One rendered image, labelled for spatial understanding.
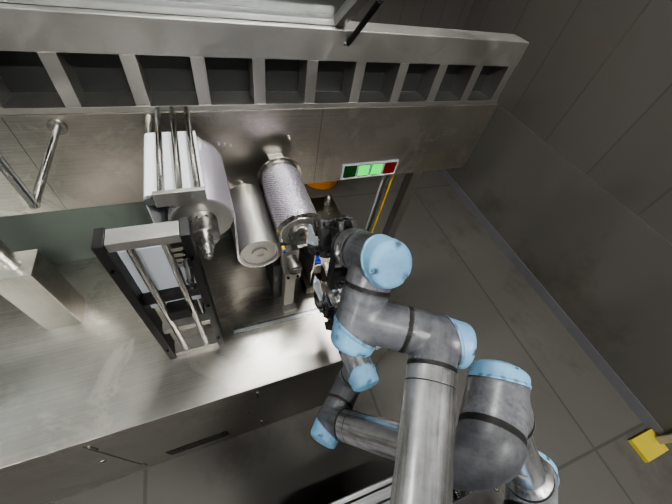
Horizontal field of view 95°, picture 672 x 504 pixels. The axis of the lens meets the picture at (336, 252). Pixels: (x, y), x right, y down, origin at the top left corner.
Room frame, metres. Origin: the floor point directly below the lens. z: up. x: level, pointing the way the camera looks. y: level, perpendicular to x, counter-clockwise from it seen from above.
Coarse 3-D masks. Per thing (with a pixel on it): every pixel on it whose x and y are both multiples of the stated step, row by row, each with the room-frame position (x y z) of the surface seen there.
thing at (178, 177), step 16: (160, 112) 0.71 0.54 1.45; (160, 128) 0.64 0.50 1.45; (176, 128) 0.66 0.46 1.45; (160, 144) 0.58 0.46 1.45; (176, 144) 0.59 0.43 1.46; (192, 144) 0.61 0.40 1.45; (160, 160) 0.52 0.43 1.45; (176, 160) 0.53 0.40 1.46; (192, 160) 0.55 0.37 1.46; (160, 176) 0.47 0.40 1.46; (176, 176) 0.48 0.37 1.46; (192, 176) 0.50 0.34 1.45; (160, 192) 0.43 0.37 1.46; (176, 192) 0.44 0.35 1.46; (192, 192) 0.45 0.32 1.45
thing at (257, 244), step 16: (240, 192) 0.72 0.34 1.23; (256, 192) 0.74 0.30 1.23; (240, 208) 0.65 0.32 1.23; (256, 208) 0.67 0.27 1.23; (240, 224) 0.60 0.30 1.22; (256, 224) 0.60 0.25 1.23; (240, 240) 0.55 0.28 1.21; (256, 240) 0.54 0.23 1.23; (272, 240) 0.57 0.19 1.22; (240, 256) 0.51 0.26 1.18; (256, 256) 0.54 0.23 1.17; (272, 256) 0.57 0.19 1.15
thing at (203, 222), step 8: (192, 216) 0.47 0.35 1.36; (200, 216) 0.47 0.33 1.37; (208, 216) 0.48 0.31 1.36; (192, 224) 0.44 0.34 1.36; (200, 224) 0.44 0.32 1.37; (208, 224) 0.45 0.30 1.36; (216, 224) 0.47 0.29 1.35; (200, 232) 0.43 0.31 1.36; (208, 232) 0.44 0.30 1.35; (216, 232) 0.44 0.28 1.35; (216, 240) 0.44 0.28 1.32
